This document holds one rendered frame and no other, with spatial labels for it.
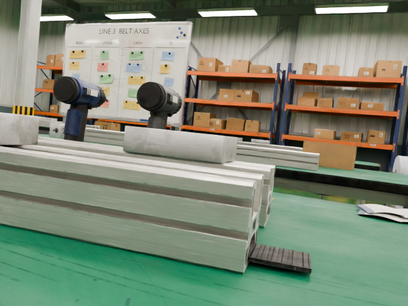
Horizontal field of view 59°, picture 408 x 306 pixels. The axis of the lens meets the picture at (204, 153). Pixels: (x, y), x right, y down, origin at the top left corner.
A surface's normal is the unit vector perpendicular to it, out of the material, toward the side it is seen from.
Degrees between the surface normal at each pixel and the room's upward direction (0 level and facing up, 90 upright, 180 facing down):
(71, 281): 0
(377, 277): 0
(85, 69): 90
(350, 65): 90
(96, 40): 90
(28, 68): 90
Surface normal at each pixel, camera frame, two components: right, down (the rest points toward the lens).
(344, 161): -0.43, 0.00
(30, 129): 0.96, 0.11
